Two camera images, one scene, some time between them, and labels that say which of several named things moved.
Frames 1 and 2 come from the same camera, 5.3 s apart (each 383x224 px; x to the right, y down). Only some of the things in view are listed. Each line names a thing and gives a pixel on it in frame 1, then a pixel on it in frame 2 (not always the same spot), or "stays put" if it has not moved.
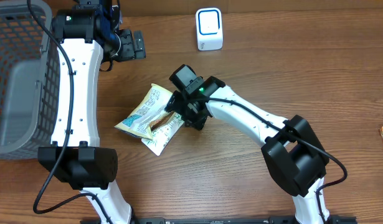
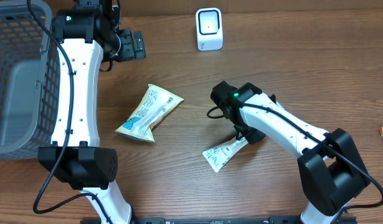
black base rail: [332, 219] stays put
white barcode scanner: [209, 28] stays put
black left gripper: [129, 51] stays put
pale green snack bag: [152, 105] stays put
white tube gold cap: [163, 130] → [216, 157]
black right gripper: [195, 121] → [253, 137]
